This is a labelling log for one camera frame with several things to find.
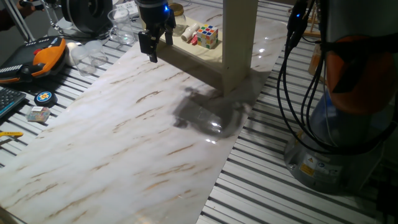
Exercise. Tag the clear glass beaker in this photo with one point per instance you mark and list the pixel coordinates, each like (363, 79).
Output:
(122, 26)

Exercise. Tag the wooden slat rack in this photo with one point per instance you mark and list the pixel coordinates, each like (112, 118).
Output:
(312, 32)

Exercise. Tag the cream wooden shelf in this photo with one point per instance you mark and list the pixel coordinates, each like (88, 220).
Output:
(237, 46)

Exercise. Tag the white power strip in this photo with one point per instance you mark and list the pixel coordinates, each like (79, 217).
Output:
(127, 7)

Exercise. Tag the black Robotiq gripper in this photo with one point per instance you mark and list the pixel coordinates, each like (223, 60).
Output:
(154, 15)

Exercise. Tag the marble patterned mat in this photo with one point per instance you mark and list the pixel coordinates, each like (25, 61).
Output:
(124, 140)

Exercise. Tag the aluminium profile pole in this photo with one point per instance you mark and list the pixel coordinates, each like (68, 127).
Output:
(20, 21)

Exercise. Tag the black filament spool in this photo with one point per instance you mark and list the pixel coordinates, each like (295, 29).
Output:
(87, 14)

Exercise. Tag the silver metal stand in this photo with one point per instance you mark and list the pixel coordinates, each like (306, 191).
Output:
(57, 25)

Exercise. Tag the clear box coloured clips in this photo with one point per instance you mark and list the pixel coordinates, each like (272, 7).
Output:
(38, 114)

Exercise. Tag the clear plastic cup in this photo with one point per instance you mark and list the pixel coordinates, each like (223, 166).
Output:
(82, 60)
(98, 53)

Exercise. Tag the orange black teach pendant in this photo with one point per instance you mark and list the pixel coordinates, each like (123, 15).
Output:
(46, 59)

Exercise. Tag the glass jar gold lid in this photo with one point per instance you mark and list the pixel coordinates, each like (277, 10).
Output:
(180, 21)

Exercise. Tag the round black puck blue logo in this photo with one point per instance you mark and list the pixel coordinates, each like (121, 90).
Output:
(45, 98)

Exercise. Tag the forearm in dark red sleeve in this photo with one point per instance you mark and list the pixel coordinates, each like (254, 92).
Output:
(7, 20)

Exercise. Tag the white ball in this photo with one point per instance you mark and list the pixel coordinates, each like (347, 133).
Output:
(70, 49)

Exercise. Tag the operator bare hand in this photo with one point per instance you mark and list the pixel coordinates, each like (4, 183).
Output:
(27, 9)

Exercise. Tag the multicoloured Rubik's cube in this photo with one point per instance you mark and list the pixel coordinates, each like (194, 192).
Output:
(207, 36)

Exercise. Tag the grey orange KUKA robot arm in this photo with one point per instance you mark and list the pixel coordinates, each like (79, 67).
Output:
(351, 124)

